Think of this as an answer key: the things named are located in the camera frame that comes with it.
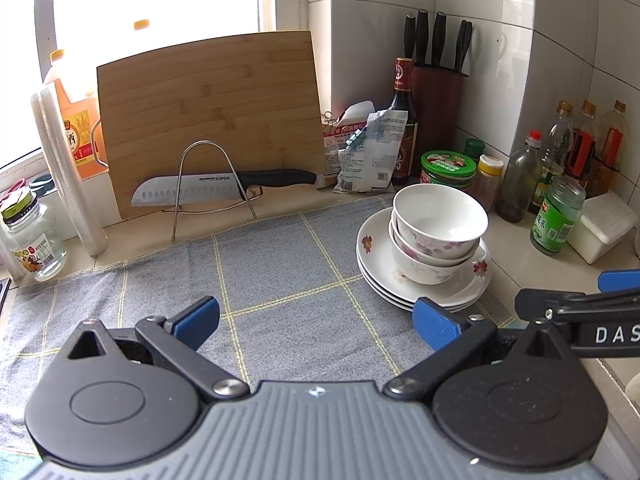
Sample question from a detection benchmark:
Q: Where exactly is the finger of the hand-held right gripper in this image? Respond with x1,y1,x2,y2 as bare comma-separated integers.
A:
597,270,640,294
515,287,640,326

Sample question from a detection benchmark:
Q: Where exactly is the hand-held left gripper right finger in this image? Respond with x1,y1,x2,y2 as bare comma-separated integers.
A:
382,297,575,404

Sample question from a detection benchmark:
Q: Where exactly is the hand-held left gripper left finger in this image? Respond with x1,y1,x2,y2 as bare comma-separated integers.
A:
65,296,251,402

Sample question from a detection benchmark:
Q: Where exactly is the white floral bowl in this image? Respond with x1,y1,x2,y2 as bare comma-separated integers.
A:
391,237,490,286
392,184,489,261
389,220,483,267

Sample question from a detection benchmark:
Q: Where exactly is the white fruit-print plate with stain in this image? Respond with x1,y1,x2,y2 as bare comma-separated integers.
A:
360,270,490,309

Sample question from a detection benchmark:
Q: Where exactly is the white plastic box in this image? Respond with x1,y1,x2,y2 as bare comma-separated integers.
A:
567,191,640,265

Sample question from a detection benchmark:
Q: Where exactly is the green-labelled glass jar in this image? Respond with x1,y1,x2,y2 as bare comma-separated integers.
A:
530,176,587,256

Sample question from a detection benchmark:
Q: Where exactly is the grey and teal checked towel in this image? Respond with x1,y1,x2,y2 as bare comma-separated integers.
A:
0,195,518,480

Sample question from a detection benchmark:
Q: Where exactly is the red-capped dark glass bottle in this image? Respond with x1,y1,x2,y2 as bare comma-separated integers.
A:
495,130,543,223

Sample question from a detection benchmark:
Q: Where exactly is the yellow-lidded spice jar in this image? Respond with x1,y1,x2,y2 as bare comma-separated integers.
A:
470,155,502,211

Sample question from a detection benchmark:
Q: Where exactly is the gold-capped dark red bottle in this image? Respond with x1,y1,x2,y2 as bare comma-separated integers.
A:
567,101,600,191

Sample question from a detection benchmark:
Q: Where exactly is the green-lidded sauce jar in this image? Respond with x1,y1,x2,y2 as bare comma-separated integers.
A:
419,150,478,192

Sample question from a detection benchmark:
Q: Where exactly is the white plastic seasoning bag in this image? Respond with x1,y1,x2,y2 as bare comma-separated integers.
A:
334,110,407,195

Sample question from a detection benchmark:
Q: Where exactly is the glass jar with yellow-green lid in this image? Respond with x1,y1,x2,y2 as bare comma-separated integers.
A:
1,192,68,282

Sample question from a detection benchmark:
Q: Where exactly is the tall cling film roll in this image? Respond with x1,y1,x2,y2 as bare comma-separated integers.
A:
30,86,108,257

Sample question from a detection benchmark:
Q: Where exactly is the short cling film roll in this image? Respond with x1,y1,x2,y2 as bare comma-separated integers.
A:
0,220,28,281

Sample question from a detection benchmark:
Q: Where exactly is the red and white packet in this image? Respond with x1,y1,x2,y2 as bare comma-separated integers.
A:
322,101,376,188

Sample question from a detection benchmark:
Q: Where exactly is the dark red knife block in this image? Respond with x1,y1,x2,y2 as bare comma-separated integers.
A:
411,62,469,181

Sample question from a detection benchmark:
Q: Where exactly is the dark soy sauce bottle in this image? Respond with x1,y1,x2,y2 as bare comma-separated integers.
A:
390,57,420,186

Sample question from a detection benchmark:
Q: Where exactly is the bamboo cutting board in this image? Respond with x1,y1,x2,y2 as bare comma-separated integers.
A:
96,31,328,221

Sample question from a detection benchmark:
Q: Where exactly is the black-handled santoku knife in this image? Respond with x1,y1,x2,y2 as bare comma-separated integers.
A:
131,168,319,207

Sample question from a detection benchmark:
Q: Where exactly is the steel wire rack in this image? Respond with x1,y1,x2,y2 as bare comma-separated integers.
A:
170,140,261,243

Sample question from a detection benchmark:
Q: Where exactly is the black-handled block knife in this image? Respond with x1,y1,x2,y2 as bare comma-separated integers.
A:
416,8,430,66
403,12,417,61
431,11,447,68
454,20,474,73

